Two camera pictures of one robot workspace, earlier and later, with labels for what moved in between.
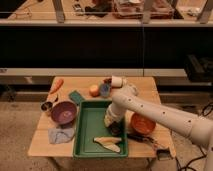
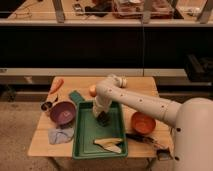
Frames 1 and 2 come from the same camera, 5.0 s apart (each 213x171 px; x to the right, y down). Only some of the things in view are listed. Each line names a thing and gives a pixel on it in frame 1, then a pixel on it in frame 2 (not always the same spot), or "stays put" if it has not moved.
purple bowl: (64, 113) stays put
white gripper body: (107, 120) → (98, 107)
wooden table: (53, 134) stays put
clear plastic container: (143, 9) stays put
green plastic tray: (90, 125) stays put
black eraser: (117, 128) → (103, 119)
